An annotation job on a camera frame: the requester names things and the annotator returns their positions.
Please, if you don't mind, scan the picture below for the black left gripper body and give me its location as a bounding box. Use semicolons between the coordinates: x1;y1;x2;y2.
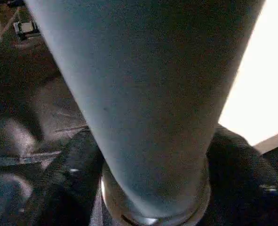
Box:
12;19;41;42

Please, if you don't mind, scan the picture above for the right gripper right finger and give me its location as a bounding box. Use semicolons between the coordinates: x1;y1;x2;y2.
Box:
202;125;278;226

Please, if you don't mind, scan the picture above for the white plastic table top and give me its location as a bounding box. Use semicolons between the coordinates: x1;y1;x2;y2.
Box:
100;0;278;226

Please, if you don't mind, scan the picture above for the black mat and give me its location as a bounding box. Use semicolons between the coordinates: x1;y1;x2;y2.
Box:
0;0;278;226

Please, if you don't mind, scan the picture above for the white plastic table leg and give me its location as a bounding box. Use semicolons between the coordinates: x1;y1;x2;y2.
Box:
24;0;266;222

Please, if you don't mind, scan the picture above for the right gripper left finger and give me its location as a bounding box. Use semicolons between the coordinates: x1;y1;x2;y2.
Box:
21;127;105;226

